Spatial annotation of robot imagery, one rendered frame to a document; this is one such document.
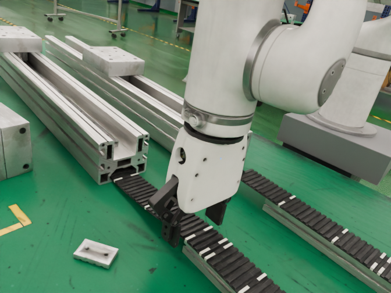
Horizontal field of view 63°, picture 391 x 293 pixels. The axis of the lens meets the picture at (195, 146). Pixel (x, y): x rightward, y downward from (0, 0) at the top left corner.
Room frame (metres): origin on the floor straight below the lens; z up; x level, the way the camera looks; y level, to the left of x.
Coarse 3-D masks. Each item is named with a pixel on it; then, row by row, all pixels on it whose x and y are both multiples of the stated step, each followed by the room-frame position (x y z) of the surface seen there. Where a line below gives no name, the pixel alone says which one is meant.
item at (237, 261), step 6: (240, 252) 0.32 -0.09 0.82; (234, 258) 0.31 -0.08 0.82; (240, 258) 0.32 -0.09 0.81; (246, 258) 0.32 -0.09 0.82; (222, 264) 0.30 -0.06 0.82; (228, 264) 0.30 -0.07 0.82; (234, 264) 0.30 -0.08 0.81; (240, 264) 0.30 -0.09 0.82; (246, 264) 0.31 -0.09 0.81; (216, 270) 0.29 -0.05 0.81; (222, 270) 0.29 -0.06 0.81; (228, 270) 0.29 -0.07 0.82; (234, 270) 0.29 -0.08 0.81; (222, 276) 0.28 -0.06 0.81; (228, 276) 0.28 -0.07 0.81
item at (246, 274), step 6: (252, 264) 0.31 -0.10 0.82; (240, 270) 0.29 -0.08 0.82; (246, 270) 0.30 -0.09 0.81; (252, 270) 0.30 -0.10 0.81; (258, 270) 0.30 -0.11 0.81; (234, 276) 0.28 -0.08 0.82; (240, 276) 0.29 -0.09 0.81; (246, 276) 0.29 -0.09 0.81; (252, 276) 0.29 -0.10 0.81; (228, 282) 0.27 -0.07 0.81; (234, 282) 0.28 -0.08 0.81; (240, 282) 0.28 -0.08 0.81; (246, 282) 0.28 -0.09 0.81; (234, 288) 0.27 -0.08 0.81
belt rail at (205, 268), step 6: (186, 246) 0.34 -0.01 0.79; (186, 252) 0.34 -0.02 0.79; (192, 252) 0.33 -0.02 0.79; (192, 258) 0.33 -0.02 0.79; (198, 258) 0.33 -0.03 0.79; (198, 264) 0.32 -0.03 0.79; (204, 264) 0.32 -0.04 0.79; (204, 270) 0.31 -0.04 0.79; (210, 270) 0.31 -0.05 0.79; (210, 276) 0.30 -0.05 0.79; (216, 276) 0.30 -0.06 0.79; (216, 282) 0.29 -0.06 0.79; (222, 282) 0.29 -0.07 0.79; (222, 288) 0.29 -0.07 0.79; (228, 288) 0.29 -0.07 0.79
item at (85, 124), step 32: (0, 64) 0.88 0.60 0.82; (32, 64) 0.90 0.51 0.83; (32, 96) 0.69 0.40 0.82; (64, 96) 0.70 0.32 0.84; (96, 96) 0.66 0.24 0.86; (64, 128) 0.56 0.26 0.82; (96, 128) 0.51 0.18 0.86; (128, 128) 0.53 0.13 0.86; (96, 160) 0.46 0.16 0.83; (128, 160) 0.51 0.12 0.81
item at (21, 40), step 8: (0, 32) 0.91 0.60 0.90; (8, 32) 0.93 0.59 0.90; (16, 32) 0.94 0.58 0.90; (24, 32) 0.96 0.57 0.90; (32, 32) 0.98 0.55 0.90; (0, 40) 0.85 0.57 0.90; (8, 40) 0.86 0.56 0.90; (16, 40) 0.88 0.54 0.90; (24, 40) 0.89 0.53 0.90; (32, 40) 0.91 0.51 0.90; (40, 40) 0.92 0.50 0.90; (0, 48) 0.85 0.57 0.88; (8, 48) 0.86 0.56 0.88; (16, 48) 0.88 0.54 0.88; (24, 48) 0.89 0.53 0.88; (32, 48) 0.91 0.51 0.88; (40, 48) 0.92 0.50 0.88; (24, 56) 0.91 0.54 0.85
